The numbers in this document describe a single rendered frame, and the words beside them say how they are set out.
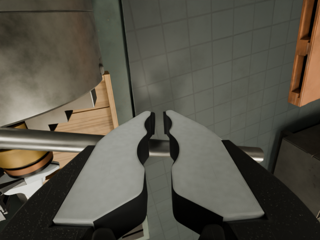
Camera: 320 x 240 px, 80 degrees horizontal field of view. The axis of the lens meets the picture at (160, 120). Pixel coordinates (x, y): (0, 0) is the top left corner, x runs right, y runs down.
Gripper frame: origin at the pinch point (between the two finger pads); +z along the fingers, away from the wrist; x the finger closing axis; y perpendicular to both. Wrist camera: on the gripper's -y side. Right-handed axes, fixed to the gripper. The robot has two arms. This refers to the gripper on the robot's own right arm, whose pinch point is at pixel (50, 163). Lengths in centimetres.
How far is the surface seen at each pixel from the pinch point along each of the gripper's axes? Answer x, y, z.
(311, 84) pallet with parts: -93, 42, 220
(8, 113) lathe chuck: 14.0, -16.6, 2.6
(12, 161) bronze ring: 3.7, -4.6, -3.6
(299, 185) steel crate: -63, 153, 214
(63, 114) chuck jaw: 2.9, -10.7, 4.9
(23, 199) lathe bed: -22.3, 28.1, -18.1
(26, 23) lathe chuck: 12.0, -23.5, 5.8
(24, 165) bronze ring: 3.6, -3.5, -2.4
